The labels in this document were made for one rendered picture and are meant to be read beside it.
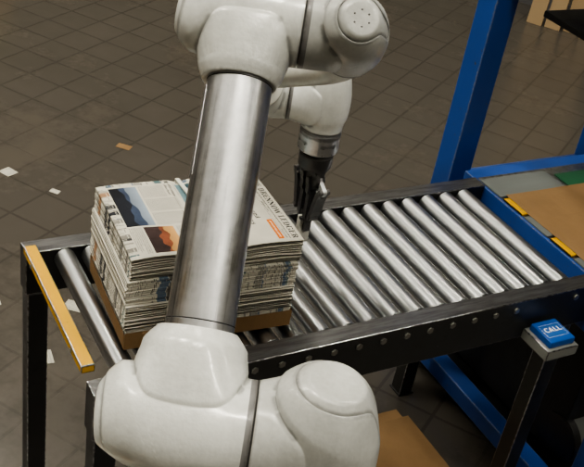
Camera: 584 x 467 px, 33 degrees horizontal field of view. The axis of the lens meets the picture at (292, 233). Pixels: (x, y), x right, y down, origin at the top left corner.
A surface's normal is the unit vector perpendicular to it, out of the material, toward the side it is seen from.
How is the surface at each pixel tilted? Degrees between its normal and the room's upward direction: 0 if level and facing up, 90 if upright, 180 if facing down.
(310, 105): 87
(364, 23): 54
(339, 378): 6
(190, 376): 42
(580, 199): 0
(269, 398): 14
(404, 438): 0
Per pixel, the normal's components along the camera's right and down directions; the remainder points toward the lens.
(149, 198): 0.15, -0.84
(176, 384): 0.03, -0.26
